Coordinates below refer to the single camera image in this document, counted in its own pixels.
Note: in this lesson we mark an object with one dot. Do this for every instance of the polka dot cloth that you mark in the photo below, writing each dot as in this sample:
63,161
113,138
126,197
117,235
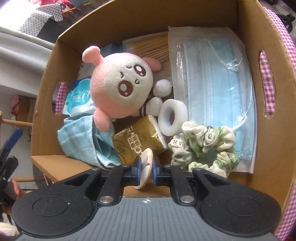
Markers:
39,16

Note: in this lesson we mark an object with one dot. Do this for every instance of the white tape roll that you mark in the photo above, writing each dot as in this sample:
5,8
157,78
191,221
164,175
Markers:
172,115

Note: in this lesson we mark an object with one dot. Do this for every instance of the gold tissue pack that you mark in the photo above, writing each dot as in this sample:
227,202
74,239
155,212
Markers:
132,141

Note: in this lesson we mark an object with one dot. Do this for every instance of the left human hand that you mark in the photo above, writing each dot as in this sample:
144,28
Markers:
18,191

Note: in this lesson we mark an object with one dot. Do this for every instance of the blue wet wipes pack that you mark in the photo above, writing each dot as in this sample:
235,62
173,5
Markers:
79,100

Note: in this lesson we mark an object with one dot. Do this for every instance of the blue plaster box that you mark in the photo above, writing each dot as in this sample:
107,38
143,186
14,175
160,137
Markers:
86,69

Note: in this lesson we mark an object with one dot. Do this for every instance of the green white scrunchie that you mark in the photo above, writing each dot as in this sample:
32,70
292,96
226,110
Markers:
200,146

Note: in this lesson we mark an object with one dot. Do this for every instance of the grey curtain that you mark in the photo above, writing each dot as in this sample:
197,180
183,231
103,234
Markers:
23,62

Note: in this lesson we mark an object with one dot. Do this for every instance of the blue face mask pack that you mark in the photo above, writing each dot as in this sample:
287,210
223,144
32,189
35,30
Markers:
211,75

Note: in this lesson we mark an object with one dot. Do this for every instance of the cotton swab packet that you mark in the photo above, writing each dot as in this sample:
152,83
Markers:
152,46

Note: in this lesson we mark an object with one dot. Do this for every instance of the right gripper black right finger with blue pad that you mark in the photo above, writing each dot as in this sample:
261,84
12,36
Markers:
161,177

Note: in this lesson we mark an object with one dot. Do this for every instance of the wooden chair frame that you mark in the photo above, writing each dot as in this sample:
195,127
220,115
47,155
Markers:
20,124

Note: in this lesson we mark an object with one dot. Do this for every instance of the round white powder puff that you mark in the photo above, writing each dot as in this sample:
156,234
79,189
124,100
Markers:
146,167

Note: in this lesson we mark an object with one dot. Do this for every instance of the pink checkered tablecloth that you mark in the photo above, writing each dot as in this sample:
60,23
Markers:
276,146

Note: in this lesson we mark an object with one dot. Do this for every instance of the teal knitted cloth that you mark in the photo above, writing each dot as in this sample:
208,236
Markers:
80,139

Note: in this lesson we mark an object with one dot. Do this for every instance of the black storage bin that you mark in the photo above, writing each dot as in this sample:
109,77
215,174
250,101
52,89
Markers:
52,29

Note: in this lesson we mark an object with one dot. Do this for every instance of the pink white plush doll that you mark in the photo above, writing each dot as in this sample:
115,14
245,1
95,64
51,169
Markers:
122,85

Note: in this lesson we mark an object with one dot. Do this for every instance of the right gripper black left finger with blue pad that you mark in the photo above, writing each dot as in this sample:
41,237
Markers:
132,173

